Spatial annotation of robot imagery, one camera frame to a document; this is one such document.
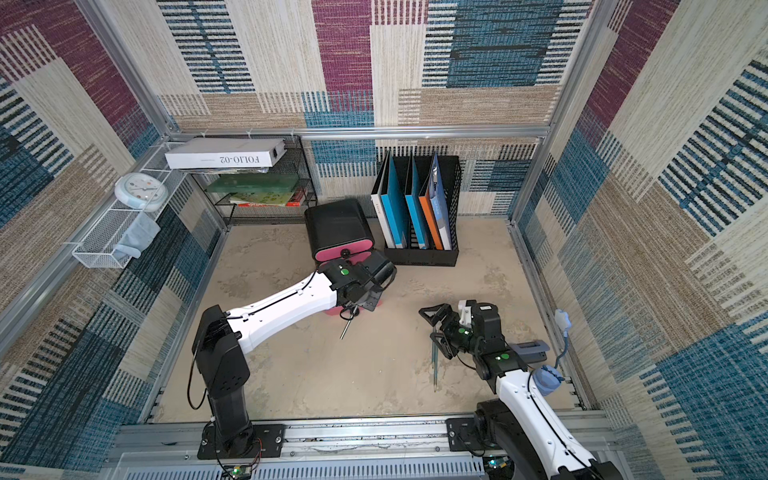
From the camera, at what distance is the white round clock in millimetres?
734

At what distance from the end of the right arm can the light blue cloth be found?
2.28 ft

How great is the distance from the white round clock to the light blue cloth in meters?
0.03

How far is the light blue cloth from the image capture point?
662mm

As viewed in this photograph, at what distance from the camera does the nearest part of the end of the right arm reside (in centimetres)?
60

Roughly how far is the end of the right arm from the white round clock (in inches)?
29.5
